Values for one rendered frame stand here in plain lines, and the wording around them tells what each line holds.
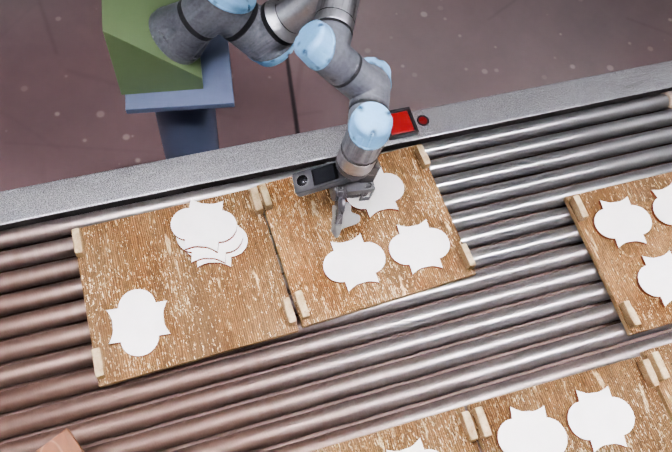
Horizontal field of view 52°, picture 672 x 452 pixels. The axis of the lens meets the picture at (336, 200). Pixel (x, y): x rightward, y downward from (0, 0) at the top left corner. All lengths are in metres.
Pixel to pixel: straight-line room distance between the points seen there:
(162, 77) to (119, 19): 0.18
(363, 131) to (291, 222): 0.42
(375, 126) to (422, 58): 1.87
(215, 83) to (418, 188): 0.59
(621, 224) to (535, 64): 1.57
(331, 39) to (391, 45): 1.88
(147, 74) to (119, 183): 0.29
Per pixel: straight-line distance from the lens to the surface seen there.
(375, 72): 1.30
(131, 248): 1.56
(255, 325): 1.48
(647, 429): 1.65
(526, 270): 1.66
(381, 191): 1.61
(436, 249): 1.58
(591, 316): 1.68
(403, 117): 1.75
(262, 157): 1.66
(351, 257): 1.53
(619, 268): 1.73
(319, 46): 1.21
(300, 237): 1.55
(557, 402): 1.57
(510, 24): 3.33
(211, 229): 1.53
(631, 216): 1.79
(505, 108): 1.86
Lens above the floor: 2.36
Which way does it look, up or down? 63 degrees down
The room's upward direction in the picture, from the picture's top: 13 degrees clockwise
